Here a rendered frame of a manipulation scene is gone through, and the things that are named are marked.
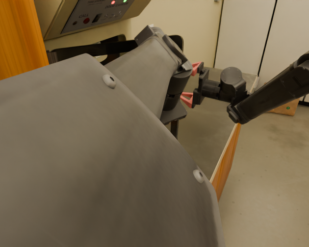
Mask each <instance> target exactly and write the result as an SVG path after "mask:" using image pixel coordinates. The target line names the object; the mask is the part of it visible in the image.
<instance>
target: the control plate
mask: <svg viewBox="0 0 309 247"><path fill-rule="evenodd" d="M112 1H114V0H78V2H77V4H76V6H75V7H74V9H73V11H72V13H71V15H70V17H69V19H68V20H67V22H66V24H65V26H64V28H63V30H62V31H61V34H63V33H67V32H71V31H75V30H79V29H83V28H87V27H91V26H95V25H100V24H104V23H107V22H111V21H115V20H119V19H121V18H122V17H123V15H124V14H125V13H126V11H127V10H128V9H129V7H130V6H131V5H132V3H133V2H134V1H135V0H126V1H125V2H123V1H124V0H115V2H114V3H113V4H111V2H112ZM120 11H121V15H120V14H118V13H119V12H120ZM101 13H102V15H101V17H100V18H99V20H98V21H97V22H95V23H92V21H93V20H94V18H95V17H96V15H97V14H101ZM112 13H115V14H114V15H115V16H112ZM106 14H108V18H106V17H104V16H105V15H106ZM86 18H89V19H90V21H89V22H88V23H87V24H84V23H83V21H84V20H85V19H86ZM75 21H77V23H76V24H75V25H73V22H75Z"/></svg>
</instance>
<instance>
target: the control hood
mask: <svg viewBox="0 0 309 247"><path fill-rule="evenodd" d="M33 1H34V5H35V9H36V13H37V17H38V21H39V25H40V29H41V33H42V37H43V41H45V40H49V39H52V38H56V37H60V36H64V35H68V34H72V33H75V32H79V31H83V30H87V29H91V28H95V27H99V26H102V25H107V24H111V23H114V22H118V21H122V20H126V19H130V18H134V17H137V16H139V15H140V14H141V12H142V11H143V10H144V9H145V7H146V6H147V5H148V4H149V2H150V1H151V0H135V1H134V2H133V3H132V5H131V6H130V7H129V9H128V10H127V11H126V13H125V14H124V15H123V17H122V18H121V19H119V20H115V21H111V22H107V23H104V24H100V25H95V26H91V27H87V28H83V29H79V30H75V31H71V32H67V33H63V34H61V31H62V30H63V28H64V26H65V24H66V22H67V20H68V19H69V17H70V15H71V13H72V11H73V9H74V7H75V6H76V4H77V2H78V0H33Z"/></svg>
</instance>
